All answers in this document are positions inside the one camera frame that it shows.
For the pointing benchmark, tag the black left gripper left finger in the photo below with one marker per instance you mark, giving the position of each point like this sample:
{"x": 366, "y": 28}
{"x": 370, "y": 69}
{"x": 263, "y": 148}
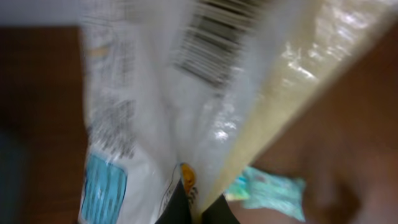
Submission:
{"x": 177, "y": 211}

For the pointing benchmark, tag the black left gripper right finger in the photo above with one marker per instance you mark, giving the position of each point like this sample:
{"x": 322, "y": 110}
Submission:
{"x": 219, "y": 213}

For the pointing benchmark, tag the teal wet wipes pouch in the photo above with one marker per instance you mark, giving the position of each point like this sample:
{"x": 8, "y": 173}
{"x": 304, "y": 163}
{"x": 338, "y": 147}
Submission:
{"x": 258, "y": 189}

